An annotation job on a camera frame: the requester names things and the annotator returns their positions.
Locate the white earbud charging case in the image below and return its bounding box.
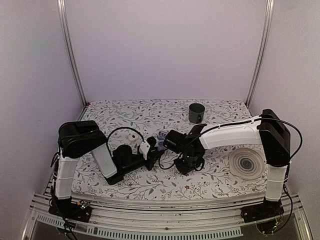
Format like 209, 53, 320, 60
126, 133, 141, 145

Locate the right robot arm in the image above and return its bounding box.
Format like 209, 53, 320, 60
163, 109, 291, 223

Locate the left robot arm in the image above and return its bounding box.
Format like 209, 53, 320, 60
49, 120, 164, 222

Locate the dark purple open earbud case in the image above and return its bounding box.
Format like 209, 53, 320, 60
156, 130, 169, 151

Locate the dark grey ceramic mug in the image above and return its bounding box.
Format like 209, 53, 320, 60
188, 103, 205, 124

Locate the floral patterned table mat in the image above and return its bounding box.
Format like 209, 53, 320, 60
71, 99, 268, 201

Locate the swirl patterned glass plate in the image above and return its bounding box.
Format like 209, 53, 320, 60
228, 147, 265, 181

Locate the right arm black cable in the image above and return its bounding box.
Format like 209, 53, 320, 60
157, 149, 205, 172

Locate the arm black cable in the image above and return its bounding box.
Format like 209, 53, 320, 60
106, 126, 146, 151
157, 149, 205, 172

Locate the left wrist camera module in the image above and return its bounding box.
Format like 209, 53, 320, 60
138, 136, 157, 161

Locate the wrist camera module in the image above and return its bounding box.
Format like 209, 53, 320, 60
138, 136, 157, 161
163, 130, 187, 154

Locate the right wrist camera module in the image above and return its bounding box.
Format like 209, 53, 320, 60
163, 130, 187, 154

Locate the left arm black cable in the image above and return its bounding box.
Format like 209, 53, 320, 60
106, 126, 146, 151

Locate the aluminium front rail frame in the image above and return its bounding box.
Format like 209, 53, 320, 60
22, 192, 312, 240

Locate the left aluminium corner post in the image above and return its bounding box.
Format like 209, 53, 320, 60
57, 0, 87, 107

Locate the aluminium corner post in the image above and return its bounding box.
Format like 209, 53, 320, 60
57, 0, 87, 107
245, 0, 275, 108

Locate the right aluminium corner post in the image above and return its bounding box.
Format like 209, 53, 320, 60
245, 0, 275, 108

